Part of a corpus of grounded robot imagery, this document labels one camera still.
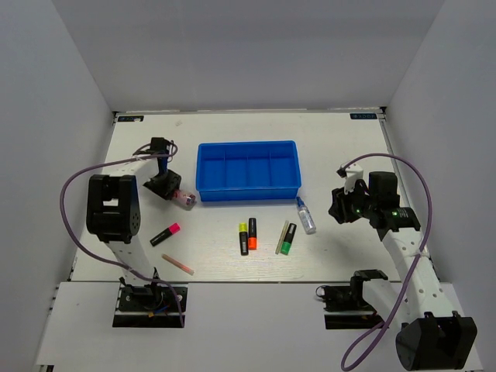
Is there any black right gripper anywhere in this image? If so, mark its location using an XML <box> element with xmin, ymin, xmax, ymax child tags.
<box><xmin>329</xmin><ymin>179</ymin><xmax>377</xmax><ymax>224</ymax></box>

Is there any pink-capped marker tube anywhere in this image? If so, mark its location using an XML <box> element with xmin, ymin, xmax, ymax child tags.
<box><xmin>172</xmin><ymin>189</ymin><xmax>196</xmax><ymax>209</ymax></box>

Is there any clear spray bottle blue cap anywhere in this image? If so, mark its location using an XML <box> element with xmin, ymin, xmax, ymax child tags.
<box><xmin>296</xmin><ymin>197</ymin><xmax>316</xmax><ymax>235</ymax></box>

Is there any pink highlighter black body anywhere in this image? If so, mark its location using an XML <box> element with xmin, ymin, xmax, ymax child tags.
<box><xmin>150</xmin><ymin>223</ymin><xmax>181</xmax><ymax>246</ymax></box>

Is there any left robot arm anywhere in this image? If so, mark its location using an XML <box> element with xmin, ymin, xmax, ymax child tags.
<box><xmin>86</xmin><ymin>137</ymin><xmax>181</xmax><ymax>309</ymax></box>

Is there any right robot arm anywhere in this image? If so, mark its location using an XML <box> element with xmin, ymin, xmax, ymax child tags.
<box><xmin>329</xmin><ymin>170</ymin><xmax>477</xmax><ymax>371</ymax></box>

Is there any green highlighter black body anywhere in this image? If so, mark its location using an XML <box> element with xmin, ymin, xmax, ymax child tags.
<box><xmin>280</xmin><ymin>223</ymin><xmax>297</xmax><ymax>255</ymax></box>

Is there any blue compartment tray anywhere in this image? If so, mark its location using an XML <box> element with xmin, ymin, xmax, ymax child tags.
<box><xmin>196</xmin><ymin>140</ymin><xmax>301</xmax><ymax>202</ymax></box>

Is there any left corner label sticker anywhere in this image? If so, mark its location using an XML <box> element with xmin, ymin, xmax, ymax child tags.
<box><xmin>117</xmin><ymin>115</ymin><xmax>144</xmax><ymax>122</ymax></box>

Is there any corner label sticker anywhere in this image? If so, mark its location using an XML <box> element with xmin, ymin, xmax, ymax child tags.
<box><xmin>350</xmin><ymin>112</ymin><xmax>377</xmax><ymax>120</ymax></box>
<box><xmin>117</xmin><ymin>115</ymin><xmax>144</xmax><ymax>122</ymax></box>

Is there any slim pink highlighter pen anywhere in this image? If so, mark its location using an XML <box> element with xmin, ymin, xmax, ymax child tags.
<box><xmin>161</xmin><ymin>254</ymin><xmax>195</xmax><ymax>276</ymax></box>

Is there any yellow highlighter black body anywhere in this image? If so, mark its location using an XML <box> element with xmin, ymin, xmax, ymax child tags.
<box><xmin>239</xmin><ymin>222</ymin><xmax>249</xmax><ymax>256</ymax></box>

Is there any right corner label sticker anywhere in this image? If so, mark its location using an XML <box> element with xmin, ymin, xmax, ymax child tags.
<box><xmin>350</xmin><ymin>112</ymin><xmax>377</xmax><ymax>120</ymax></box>

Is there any orange highlighter black body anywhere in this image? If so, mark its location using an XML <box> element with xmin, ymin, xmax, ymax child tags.
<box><xmin>248</xmin><ymin>218</ymin><xmax>257</xmax><ymax>250</ymax></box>

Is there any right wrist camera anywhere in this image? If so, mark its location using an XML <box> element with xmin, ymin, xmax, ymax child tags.
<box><xmin>336</xmin><ymin>163</ymin><xmax>363</xmax><ymax>194</ymax></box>

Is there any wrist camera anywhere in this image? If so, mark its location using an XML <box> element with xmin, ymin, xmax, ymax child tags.
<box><xmin>149</xmin><ymin>137</ymin><xmax>172</xmax><ymax>153</ymax></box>
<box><xmin>336</xmin><ymin>163</ymin><xmax>363</xmax><ymax>194</ymax></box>

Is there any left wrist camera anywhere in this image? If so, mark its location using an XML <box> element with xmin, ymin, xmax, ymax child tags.
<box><xmin>149</xmin><ymin>137</ymin><xmax>172</xmax><ymax>153</ymax></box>

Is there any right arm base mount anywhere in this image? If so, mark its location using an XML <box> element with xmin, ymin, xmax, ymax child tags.
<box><xmin>315</xmin><ymin>285</ymin><xmax>384</xmax><ymax>330</ymax></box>

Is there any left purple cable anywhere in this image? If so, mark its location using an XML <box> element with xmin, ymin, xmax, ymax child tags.
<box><xmin>60</xmin><ymin>142</ymin><xmax>186</xmax><ymax>329</ymax></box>

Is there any purple cable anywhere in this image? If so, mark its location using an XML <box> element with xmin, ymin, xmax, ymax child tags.
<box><xmin>339</xmin><ymin>153</ymin><xmax>433</xmax><ymax>372</ymax></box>
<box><xmin>60</xmin><ymin>142</ymin><xmax>186</xmax><ymax>329</ymax></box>

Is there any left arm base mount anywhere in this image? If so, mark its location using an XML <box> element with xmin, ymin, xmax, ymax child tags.
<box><xmin>112</xmin><ymin>284</ymin><xmax>188</xmax><ymax>329</ymax></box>

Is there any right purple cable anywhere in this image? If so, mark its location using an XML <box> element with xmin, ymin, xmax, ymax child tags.
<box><xmin>339</xmin><ymin>153</ymin><xmax>433</xmax><ymax>372</ymax></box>

